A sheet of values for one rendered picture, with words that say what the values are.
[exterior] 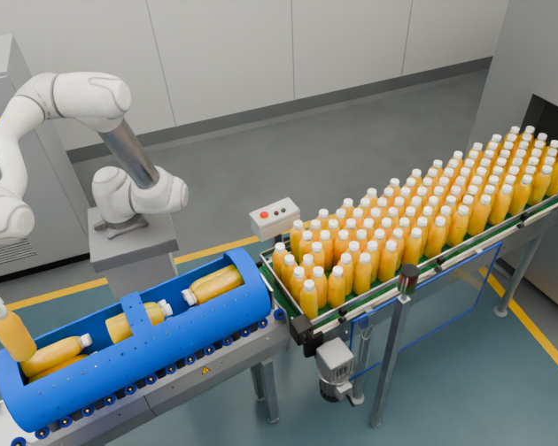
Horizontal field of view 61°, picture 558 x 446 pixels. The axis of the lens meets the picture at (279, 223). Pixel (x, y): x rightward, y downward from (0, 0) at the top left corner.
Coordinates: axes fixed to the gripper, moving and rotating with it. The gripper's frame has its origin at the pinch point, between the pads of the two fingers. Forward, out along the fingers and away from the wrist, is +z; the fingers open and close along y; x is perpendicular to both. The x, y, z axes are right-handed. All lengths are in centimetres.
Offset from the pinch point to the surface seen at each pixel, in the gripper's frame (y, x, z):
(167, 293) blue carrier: -14, 45, 43
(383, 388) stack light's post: 36, 116, 106
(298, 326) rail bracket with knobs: 20, 82, 50
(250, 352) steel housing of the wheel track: 12, 64, 65
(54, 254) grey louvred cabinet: -161, -6, 134
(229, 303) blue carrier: 10, 61, 32
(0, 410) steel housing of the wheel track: -8, -23, 57
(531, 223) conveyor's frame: 21, 209, 62
